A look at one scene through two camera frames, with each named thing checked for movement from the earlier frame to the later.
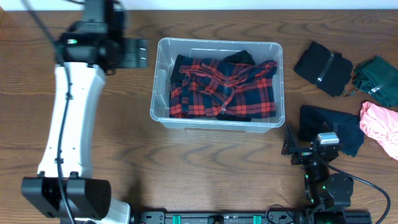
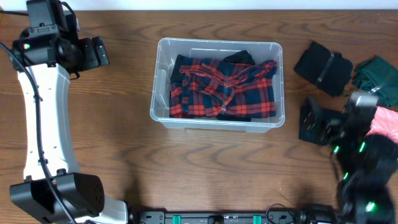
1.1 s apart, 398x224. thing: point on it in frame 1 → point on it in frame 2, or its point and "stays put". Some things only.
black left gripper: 124,45 → 89,60
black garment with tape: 329,71 stays put
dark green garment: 379,78 stays put
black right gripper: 290,147 → 334,126
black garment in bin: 244,57 stays put
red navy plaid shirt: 208,86 stays put
